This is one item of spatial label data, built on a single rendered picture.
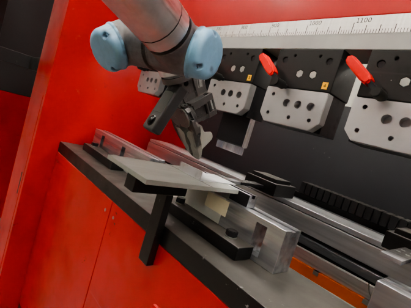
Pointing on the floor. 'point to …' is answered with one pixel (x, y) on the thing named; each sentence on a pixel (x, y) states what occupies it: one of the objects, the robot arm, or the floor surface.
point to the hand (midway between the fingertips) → (194, 156)
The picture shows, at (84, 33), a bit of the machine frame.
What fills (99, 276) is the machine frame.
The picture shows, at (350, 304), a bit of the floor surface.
